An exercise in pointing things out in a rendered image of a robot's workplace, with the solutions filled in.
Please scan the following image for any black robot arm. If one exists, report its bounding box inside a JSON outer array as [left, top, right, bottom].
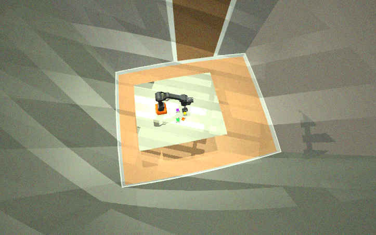
[[155, 92, 193, 112]]

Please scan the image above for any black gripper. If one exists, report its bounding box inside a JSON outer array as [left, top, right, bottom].
[[181, 103, 188, 112]]

